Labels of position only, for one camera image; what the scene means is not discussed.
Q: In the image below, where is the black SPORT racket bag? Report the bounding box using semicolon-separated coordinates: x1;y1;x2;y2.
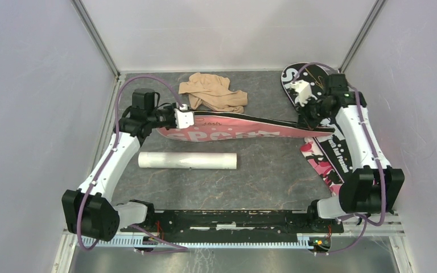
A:
281;63;353;176

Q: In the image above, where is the pink SPORT racket bag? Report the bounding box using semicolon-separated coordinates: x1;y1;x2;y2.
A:
156;110;335;142

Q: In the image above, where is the white shuttlecock tube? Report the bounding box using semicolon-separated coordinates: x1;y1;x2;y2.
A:
138;152;238;169

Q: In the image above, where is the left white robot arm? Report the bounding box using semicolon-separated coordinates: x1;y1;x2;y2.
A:
61;89;188;241

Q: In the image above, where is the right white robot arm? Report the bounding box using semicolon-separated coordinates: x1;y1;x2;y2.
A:
291;74;405;232

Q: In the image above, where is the pink camouflage cloth bag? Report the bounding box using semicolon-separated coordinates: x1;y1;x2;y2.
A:
300;138;343;196

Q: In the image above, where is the beige cloth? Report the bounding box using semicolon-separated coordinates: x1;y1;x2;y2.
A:
179;72;248;114

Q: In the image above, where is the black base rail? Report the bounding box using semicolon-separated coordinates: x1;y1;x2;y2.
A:
139;209;344;243

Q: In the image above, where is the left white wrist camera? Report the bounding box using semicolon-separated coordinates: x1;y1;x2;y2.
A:
174;104;195;129

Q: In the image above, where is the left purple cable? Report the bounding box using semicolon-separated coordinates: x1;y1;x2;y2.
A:
76;74;189;255

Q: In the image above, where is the white toothed cable duct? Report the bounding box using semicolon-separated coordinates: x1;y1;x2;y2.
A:
96;233;325;250

